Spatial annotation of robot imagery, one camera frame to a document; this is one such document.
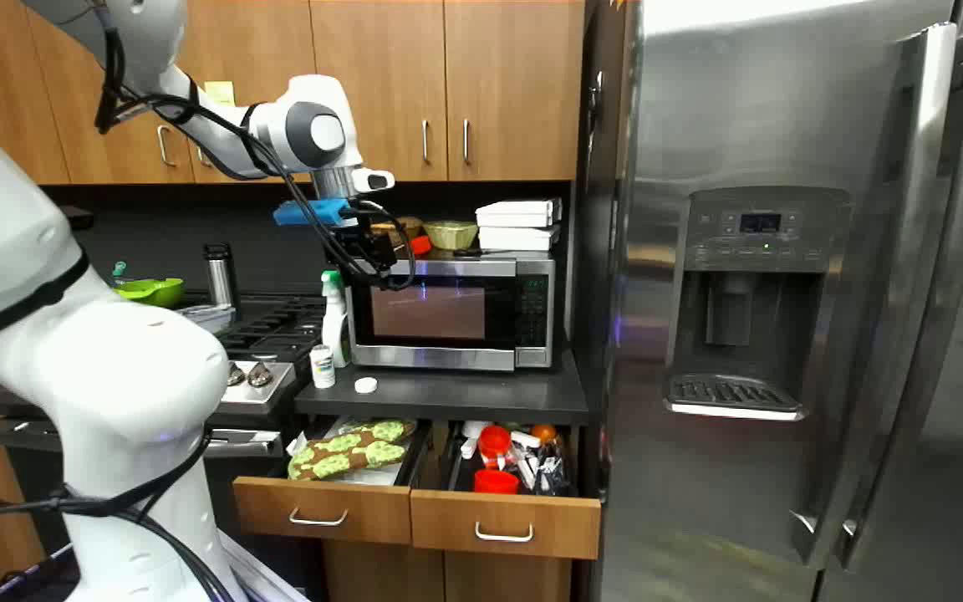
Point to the white round bottle lid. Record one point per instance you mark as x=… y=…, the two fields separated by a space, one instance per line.
x=365 y=386

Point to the wooden drawer with utensils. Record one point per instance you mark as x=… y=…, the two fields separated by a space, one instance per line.
x=501 y=523

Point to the black gas stove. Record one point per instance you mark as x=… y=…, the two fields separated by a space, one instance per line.
x=268 y=337

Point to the green brown quilted oven mitt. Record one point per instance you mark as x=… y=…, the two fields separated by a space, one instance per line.
x=350 y=448

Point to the stainless steel microwave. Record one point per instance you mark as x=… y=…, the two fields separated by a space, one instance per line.
x=452 y=312

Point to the yellow sticky note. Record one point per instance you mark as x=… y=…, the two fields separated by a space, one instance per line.
x=217 y=90

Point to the wooden upper cabinets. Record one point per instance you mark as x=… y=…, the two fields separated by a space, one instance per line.
x=470 y=89

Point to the bright green bowl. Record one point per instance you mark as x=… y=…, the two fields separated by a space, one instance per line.
x=148 y=292

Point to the wooden lower cabinet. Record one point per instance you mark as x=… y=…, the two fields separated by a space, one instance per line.
x=449 y=577

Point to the white spray bottle green nozzle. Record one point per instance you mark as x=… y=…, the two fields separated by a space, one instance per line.
x=331 y=318

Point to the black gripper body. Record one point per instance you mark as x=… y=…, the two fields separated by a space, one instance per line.
x=368 y=230

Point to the wooden drawer with oven mitt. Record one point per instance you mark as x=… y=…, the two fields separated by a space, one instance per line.
x=324 y=505

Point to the green woven bowl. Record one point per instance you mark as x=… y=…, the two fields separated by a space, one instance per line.
x=449 y=235

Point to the small red object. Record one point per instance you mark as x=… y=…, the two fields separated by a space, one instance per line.
x=419 y=245

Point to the small white cup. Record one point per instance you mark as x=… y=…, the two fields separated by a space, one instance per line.
x=323 y=368

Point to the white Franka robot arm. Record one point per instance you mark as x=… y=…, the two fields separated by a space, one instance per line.
x=80 y=368

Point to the steel cylinder shaker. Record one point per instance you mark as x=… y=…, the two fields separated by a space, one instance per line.
x=217 y=274

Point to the stainless steel refrigerator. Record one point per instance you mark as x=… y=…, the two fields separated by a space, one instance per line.
x=793 y=303

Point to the red plastic cup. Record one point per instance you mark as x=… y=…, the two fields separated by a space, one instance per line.
x=494 y=483
x=493 y=442

